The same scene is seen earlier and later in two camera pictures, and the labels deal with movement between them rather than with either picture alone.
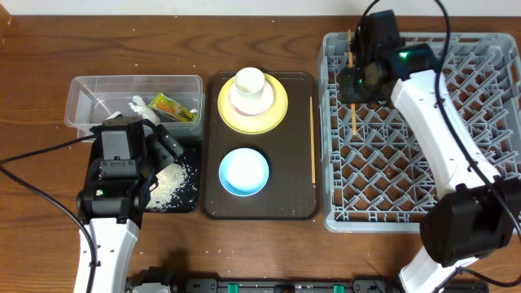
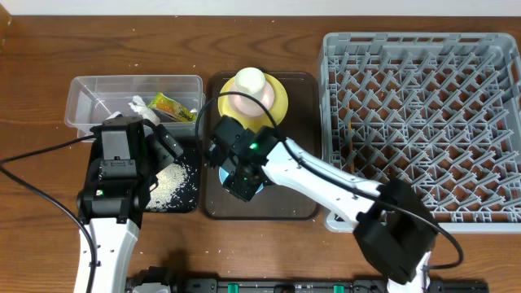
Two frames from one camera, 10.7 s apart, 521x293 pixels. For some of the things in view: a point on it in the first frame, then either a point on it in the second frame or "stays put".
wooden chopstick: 351,65 -> 352,156
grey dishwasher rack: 377,168 stays put
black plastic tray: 180,181 stays put
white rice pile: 168,181 stays put
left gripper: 166,155 stays put
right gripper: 347,94 -> 231,185
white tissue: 139,106 stays put
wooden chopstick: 313,146 -> 349,122
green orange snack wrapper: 172,108 stays put
